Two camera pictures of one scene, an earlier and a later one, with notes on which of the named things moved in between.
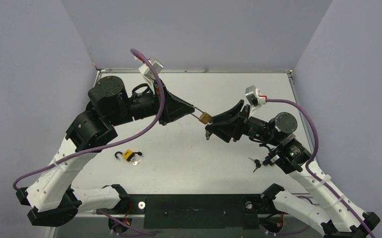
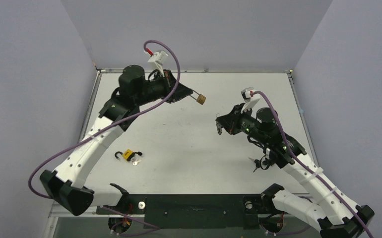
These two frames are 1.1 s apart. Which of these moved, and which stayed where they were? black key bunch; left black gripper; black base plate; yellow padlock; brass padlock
Moved: brass padlock; left black gripper; black key bunch
Stayed: black base plate; yellow padlock
